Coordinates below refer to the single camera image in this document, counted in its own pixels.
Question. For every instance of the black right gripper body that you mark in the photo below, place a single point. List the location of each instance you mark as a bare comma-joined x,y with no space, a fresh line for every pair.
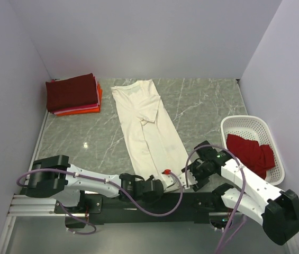
200,172

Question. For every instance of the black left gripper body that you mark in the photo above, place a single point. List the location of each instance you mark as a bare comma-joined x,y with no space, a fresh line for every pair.
145,199

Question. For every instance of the white t shirt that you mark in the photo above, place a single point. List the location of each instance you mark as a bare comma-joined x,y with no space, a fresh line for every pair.
151,139

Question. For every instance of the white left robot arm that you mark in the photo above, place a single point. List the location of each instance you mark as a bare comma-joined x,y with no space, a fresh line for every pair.
55,177

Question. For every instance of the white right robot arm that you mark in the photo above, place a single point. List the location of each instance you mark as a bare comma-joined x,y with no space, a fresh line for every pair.
276,210

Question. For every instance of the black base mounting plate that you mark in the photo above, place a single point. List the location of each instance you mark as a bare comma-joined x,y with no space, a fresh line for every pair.
172,207

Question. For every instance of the red t shirt in basket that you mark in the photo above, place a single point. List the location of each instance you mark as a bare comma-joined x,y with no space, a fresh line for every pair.
258,158

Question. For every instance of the white perforated plastic basket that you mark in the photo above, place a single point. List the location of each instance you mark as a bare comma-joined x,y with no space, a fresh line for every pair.
254,128

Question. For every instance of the pink folded shirt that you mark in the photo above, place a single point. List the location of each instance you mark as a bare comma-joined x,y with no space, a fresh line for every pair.
95,106

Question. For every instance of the orange folded shirt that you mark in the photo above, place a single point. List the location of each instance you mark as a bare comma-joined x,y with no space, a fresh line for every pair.
96,105

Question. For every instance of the lilac folded shirt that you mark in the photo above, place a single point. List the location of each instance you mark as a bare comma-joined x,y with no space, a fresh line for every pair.
59,113

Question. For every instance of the dark red folded shirt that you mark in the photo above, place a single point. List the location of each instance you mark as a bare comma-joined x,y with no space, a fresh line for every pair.
72,93

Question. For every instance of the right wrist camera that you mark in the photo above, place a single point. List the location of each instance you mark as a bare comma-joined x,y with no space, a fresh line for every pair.
187,180

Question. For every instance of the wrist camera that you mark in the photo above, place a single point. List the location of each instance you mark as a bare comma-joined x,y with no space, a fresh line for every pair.
187,180
169,182

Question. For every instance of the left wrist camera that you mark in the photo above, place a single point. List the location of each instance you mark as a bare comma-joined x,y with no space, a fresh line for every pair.
169,182

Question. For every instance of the aluminium rail frame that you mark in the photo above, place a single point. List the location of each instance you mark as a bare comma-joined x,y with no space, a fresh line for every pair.
27,206

